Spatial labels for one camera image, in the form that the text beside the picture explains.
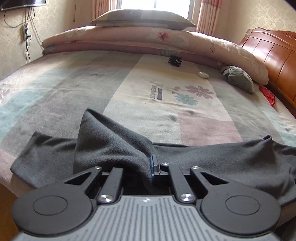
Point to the white earbuds case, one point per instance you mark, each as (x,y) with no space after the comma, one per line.
(203,75)

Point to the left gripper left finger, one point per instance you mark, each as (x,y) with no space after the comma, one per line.
(111,189)

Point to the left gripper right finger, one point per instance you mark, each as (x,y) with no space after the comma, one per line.
(170,175)

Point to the wooden orange headboard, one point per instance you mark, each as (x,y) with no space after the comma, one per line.
(276,49)

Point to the grey floral pillow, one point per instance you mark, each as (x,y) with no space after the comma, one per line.
(143,18)

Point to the wall mounted black television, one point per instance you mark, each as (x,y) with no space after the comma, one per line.
(7,5)

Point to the folded floral pink quilt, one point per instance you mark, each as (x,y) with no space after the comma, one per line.
(217,49)

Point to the black hair claw clip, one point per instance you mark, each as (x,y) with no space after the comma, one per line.
(175,60)

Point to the red folding fan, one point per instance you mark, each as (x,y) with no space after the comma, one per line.
(268,95)

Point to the pink right curtain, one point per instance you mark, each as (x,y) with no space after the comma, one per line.
(208,16)

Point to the striped pastel bed sheet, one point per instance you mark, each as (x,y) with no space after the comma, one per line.
(142,92)

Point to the white wall power strip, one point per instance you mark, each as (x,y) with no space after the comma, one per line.
(26,34)

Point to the dark grey trousers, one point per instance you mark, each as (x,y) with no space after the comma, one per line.
(263,164)

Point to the bundled grey white cloth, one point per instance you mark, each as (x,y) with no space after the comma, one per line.
(238,77)

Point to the bright window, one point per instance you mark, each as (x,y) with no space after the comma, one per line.
(182,7)

